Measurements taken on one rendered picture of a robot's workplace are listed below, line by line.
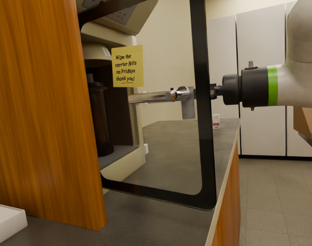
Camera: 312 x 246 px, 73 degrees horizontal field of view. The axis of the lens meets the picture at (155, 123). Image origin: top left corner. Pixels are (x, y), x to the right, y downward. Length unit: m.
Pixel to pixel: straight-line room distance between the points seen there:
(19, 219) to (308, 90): 0.65
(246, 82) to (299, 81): 0.10
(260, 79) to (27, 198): 0.60
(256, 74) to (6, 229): 0.62
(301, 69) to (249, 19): 3.12
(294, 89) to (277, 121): 3.05
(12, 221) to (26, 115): 0.22
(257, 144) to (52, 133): 3.34
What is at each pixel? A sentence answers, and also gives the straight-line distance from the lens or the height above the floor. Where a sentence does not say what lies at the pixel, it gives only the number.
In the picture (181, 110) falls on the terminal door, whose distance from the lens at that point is 0.37.
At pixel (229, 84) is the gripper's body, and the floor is 1.21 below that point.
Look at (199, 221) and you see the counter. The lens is 0.48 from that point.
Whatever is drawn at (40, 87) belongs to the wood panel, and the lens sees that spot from 0.49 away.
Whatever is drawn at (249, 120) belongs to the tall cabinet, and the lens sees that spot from 3.54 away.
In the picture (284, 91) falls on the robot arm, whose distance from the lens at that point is 0.52.
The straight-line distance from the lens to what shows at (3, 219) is 0.57.
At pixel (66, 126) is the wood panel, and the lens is 0.45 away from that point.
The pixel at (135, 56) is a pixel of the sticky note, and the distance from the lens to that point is 0.42.
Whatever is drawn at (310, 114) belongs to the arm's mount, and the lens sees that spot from 1.19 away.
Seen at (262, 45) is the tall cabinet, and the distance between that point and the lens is 3.53.
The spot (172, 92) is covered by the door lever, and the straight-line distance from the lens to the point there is 0.32.
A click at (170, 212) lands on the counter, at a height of 0.94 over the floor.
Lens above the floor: 1.21
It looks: 9 degrees down
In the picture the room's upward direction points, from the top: 6 degrees counter-clockwise
